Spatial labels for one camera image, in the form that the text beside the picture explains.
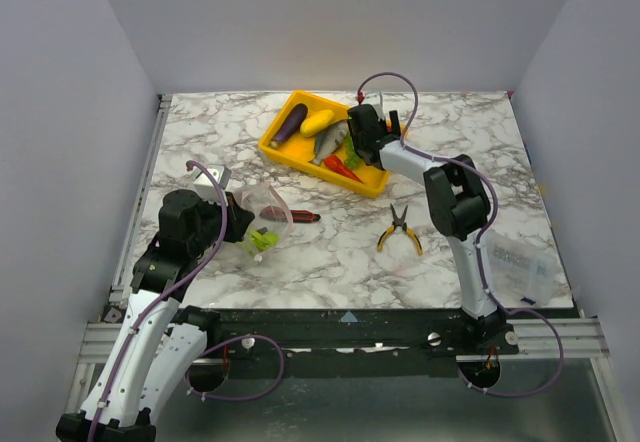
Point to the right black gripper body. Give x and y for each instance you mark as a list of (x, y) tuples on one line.
[(361, 132)]

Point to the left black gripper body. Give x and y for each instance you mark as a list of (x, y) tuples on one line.
[(233, 231)]

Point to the green celery stalk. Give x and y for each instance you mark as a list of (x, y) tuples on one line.
[(261, 240)]

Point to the dark red apple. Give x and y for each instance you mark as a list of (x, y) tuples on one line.
[(274, 213)]

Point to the clear zip top bag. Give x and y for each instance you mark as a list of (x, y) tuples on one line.
[(272, 223)]

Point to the orange carrot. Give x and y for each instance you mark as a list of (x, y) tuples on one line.
[(335, 164)]

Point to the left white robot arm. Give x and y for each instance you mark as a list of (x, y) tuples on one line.
[(150, 302)]

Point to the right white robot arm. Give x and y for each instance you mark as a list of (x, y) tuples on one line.
[(458, 205)]

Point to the small clear plastic bag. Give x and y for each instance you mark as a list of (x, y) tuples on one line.
[(521, 270)]

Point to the green grape bunch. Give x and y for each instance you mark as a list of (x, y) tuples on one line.
[(352, 160)]

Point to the grey toy fish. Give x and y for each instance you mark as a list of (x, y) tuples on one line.
[(329, 140)]

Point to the yellow squash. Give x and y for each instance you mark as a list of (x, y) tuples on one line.
[(316, 123)]

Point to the red black utility knife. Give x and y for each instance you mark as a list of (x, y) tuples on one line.
[(304, 217)]

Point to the yellow plastic tray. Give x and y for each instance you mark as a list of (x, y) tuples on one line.
[(298, 151)]

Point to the purple eggplant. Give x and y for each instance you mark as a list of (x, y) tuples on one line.
[(290, 125)]

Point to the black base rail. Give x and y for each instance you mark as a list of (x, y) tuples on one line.
[(306, 343)]

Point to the aluminium extrusion frame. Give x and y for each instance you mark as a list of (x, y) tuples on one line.
[(537, 335)]

